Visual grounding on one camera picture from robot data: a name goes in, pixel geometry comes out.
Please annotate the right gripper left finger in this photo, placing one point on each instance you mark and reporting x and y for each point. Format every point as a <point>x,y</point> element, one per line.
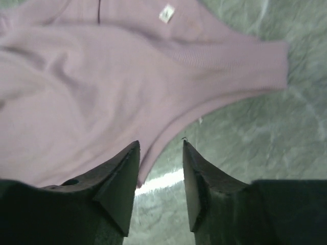
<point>92,208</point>

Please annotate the pink tank top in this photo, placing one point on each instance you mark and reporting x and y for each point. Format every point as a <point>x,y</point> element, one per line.
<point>80,80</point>

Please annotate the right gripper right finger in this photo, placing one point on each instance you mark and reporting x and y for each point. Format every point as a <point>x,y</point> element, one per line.
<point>224,210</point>

